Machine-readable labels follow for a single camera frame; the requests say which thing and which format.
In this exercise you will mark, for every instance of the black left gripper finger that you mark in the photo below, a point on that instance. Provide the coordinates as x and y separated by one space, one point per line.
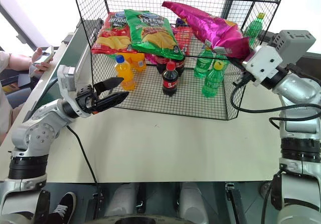
109 84
113 100

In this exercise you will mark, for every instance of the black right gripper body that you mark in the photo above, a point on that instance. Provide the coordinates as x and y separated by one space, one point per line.
245 77

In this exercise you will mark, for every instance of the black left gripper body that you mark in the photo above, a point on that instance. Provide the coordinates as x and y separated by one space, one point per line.
85 99

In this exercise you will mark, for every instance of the pink foil snack bag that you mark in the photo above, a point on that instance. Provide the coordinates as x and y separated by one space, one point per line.
213 28

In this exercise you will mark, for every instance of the white smartphone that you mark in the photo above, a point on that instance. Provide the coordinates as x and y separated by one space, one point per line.
47 53

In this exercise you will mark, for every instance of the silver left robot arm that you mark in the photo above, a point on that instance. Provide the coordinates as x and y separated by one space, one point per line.
37 131

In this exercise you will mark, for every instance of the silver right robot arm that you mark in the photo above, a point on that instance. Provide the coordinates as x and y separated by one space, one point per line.
298 83

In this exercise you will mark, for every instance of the person's bare hand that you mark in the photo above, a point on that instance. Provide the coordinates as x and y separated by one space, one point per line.
37 55

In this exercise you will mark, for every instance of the orange soda bottle blue cap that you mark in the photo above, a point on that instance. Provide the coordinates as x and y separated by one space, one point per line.
124 70

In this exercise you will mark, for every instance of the green soda bottle yellow cap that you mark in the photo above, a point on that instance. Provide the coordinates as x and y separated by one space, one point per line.
253 29
212 81

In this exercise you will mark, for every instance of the red potato chips bag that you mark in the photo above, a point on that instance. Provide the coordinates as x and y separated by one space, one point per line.
113 35

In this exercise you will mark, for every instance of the pink small snack packet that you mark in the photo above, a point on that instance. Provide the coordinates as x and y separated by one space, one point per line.
151 57

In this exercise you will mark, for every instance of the cola bottle red cap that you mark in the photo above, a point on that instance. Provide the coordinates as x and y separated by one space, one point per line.
170 82

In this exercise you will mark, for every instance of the grey plastic box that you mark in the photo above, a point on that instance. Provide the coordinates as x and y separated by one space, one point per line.
293 42

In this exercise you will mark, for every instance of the green potato chips bag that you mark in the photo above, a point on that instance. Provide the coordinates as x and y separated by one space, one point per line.
153 33

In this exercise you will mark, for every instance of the red flat snack packet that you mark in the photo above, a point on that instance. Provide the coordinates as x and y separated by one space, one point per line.
181 37

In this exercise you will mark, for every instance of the person in pink clothing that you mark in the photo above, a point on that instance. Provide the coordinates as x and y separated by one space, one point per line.
7 63

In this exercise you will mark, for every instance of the purple snack packet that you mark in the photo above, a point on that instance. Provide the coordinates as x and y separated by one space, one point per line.
179 21

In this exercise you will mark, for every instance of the white rounded robot leg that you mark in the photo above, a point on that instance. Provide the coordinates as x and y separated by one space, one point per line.
193 201
121 201

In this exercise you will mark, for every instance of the black white sneaker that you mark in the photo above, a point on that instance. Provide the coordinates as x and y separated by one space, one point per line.
62 206

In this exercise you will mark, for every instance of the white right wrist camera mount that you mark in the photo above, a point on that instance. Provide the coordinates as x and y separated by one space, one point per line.
262 60

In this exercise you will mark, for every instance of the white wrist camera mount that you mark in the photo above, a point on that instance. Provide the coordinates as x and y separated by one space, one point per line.
65 78
262 60

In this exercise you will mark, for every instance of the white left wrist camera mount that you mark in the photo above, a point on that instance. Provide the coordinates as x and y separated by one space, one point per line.
65 78

